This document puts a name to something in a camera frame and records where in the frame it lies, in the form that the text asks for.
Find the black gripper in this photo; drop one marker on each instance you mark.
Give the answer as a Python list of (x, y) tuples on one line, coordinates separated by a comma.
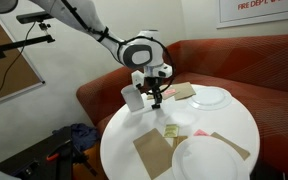
[(153, 75)]

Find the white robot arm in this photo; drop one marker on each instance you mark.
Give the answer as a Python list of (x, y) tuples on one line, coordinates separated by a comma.
[(144, 52)]

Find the pink sugar packet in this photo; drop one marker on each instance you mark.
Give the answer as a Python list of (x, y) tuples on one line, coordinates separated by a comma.
[(169, 92), (200, 132)]

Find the white ceramic mug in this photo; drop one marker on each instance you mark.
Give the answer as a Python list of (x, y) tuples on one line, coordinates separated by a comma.
[(133, 98)]

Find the round white table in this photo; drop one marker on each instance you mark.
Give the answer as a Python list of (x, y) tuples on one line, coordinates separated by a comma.
[(120, 158)]

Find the yellow green sugar packet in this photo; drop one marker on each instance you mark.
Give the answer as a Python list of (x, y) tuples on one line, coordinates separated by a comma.
[(171, 131)]

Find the large brown paper napkin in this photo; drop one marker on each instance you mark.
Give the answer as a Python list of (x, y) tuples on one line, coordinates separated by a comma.
[(155, 152)]

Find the white ceramic plate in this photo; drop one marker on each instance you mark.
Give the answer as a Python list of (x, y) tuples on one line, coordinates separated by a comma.
[(210, 98), (207, 158)]

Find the blue cloth bundle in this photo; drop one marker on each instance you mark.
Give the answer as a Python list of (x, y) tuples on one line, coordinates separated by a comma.
[(83, 136)]

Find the orange black clamp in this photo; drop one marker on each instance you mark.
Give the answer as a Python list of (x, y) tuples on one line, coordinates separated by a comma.
[(68, 151)]

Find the brown napkin under plate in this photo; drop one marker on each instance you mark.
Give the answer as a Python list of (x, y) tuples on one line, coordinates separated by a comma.
[(241, 151)]

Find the red orange sofa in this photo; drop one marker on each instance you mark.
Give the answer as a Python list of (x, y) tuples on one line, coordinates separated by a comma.
[(253, 69)]

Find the cork bulletin board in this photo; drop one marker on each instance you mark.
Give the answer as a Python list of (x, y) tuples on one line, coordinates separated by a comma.
[(16, 74)]

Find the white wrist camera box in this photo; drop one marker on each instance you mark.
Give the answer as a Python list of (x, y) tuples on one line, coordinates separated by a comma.
[(137, 79)]

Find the white framed wall poster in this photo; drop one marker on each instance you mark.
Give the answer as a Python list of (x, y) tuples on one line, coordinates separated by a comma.
[(232, 13)]

